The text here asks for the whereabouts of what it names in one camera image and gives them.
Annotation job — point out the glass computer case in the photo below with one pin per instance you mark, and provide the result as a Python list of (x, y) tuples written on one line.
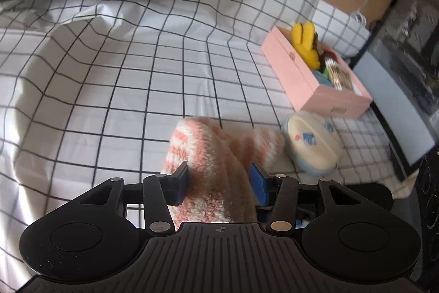
[(398, 65)]

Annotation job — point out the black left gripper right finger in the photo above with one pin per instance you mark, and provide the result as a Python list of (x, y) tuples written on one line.
[(263, 185)]

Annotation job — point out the yellow plush toy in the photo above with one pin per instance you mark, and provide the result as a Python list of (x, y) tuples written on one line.
[(303, 41)]

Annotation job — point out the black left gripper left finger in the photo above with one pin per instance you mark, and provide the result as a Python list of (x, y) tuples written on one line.
[(175, 185)]

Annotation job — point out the pink striped knitted cloth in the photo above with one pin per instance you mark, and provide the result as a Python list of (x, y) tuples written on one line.
[(219, 188)]

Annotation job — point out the white grid tablecloth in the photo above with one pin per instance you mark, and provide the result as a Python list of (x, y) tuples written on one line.
[(93, 89)]

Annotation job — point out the cream round pouch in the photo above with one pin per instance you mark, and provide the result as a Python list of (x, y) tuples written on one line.
[(313, 143)]

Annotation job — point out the pink cardboard box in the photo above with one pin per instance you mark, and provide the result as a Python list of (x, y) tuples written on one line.
[(304, 91)]

